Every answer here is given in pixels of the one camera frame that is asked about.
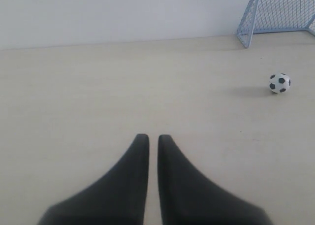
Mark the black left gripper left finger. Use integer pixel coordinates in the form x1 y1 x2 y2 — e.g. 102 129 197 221
38 133 150 225

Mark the white miniature soccer goal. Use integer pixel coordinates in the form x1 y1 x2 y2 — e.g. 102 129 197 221
236 0 315 48

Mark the black and white soccer ball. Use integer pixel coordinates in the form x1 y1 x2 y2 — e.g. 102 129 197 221
269 73 291 94

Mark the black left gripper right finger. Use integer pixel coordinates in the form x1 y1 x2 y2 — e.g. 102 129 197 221
157 134 273 225

